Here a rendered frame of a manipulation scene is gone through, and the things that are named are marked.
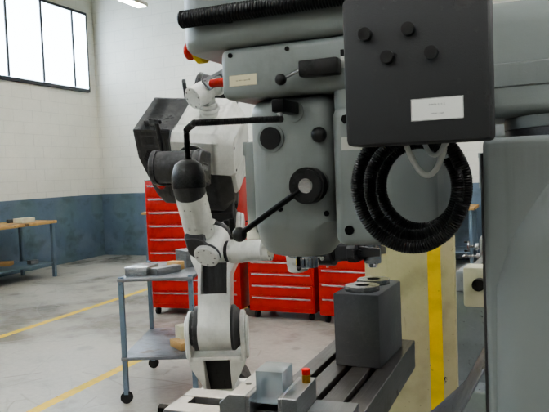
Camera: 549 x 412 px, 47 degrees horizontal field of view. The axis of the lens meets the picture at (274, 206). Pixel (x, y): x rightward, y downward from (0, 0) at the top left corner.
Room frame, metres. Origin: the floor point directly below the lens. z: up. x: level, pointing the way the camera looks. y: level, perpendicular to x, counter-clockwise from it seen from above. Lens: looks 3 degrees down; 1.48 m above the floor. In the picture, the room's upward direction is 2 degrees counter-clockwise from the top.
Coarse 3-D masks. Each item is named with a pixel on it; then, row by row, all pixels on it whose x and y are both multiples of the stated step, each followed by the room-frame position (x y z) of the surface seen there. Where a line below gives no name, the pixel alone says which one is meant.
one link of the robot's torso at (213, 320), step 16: (240, 224) 2.11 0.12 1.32; (208, 272) 2.06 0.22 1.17; (224, 272) 2.06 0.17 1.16; (208, 288) 2.05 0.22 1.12; (224, 288) 2.05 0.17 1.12; (208, 304) 1.98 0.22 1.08; (224, 304) 1.97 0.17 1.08; (192, 320) 1.97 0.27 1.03; (208, 320) 1.95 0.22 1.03; (224, 320) 1.95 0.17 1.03; (192, 336) 1.96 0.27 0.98; (208, 336) 1.94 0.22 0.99; (224, 336) 1.94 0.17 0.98
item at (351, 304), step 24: (360, 288) 1.60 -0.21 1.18; (384, 288) 1.66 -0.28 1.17; (336, 312) 1.62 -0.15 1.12; (360, 312) 1.59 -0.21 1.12; (384, 312) 1.61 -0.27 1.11; (336, 336) 1.62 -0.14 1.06; (360, 336) 1.59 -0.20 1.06; (384, 336) 1.60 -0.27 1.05; (336, 360) 1.62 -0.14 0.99; (360, 360) 1.59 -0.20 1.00; (384, 360) 1.60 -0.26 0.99
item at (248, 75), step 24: (240, 48) 1.27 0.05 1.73; (264, 48) 1.24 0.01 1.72; (288, 48) 1.22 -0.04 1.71; (312, 48) 1.20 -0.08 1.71; (336, 48) 1.18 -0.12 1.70; (240, 72) 1.26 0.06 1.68; (264, 72) 1.24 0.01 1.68; (288, 72) 1.22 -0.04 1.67; (240, 96) 1.26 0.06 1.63; (264, 96) 1.25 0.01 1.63; (288, 96) 1.26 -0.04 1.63
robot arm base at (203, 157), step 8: (152, 152) 1.76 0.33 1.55; (200, 152) 1.73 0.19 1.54; (208, 152) 1.80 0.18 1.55; (152, 160) 1.74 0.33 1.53; (200, 160) 1.72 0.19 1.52; (208, 160) 1.80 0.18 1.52; (152, 168) 1.73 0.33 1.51; (208, 168) 1.79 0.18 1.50; (152, 176) 1.74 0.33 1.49; (208, 176) 1.79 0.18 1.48; (160, 184) 1.79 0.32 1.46; (168, 184) 1.81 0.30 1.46; (208, 184) 1.80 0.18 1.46
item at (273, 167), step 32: (320, 96) 1.23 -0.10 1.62; (256, 128) 1.28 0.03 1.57; (288, 128) 1.25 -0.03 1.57; (256, 160) 1.29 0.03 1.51; (288, 160) 1.25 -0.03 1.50; (320, 160) 1.22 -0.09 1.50; (256, 192) 1.30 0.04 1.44; (288, 192) 1.25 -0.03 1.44; (288, 224) 1.25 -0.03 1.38; (320, 224) 1.23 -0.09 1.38
